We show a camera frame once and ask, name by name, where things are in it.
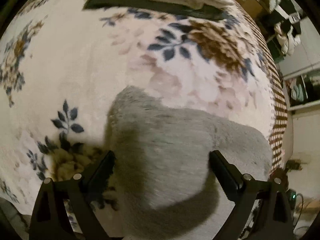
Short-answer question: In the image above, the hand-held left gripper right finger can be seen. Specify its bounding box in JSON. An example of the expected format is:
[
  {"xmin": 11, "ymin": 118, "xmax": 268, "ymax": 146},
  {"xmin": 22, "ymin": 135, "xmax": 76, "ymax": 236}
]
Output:
[{"xmin": 209, "ymin": 150, "xmax": 294, "ymax": 240}]

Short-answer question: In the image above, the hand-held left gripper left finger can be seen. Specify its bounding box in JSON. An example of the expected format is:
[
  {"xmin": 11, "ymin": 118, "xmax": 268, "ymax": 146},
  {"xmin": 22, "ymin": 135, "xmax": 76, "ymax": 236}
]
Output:
[{"xmin": 29, "ymin": 150, "xmax": 116, "ymax": 240}]

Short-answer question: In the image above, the grey fluffy towel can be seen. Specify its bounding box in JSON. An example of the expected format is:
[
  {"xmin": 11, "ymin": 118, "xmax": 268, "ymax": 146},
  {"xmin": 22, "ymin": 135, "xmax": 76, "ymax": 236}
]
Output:
[{"xmin": 105, "ymin": 85, "xmax": 273, "ymax": 240}]

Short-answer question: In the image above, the brown checkered bed sheet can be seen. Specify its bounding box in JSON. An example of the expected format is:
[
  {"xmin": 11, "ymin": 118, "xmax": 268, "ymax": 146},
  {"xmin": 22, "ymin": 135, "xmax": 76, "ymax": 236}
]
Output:
[{"xmin": 210, "ymin": 0, "xmax": 288, "ymax": 178}]

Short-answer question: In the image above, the floral bed blanket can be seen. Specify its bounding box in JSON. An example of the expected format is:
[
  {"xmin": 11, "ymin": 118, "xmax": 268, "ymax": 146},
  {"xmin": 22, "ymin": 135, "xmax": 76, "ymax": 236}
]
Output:
[{"xmin": 0, "ymin": 0, "xmax": 278, "ymax": 230}]

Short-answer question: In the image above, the white puffy jacket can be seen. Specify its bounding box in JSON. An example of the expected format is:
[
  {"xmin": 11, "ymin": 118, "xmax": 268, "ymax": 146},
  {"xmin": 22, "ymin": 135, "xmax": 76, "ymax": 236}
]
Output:
[{"xmin": 274, "ymin": 22, "xmax": 301, "ymax": 56}]

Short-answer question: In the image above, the white wardrobe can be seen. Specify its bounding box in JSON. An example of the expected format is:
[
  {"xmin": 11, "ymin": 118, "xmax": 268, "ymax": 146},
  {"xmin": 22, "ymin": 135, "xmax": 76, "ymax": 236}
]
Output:
[{"xmin": 277, "ymin": 11, "xmax": 320, "ymax": 111}]

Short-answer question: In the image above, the large cardboard box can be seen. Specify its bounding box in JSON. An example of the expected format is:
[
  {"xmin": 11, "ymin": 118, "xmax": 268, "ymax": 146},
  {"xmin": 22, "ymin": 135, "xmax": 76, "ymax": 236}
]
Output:
[{"xmin": 235, "ymin": 0, "xmax": 263, "ymax": 18}]

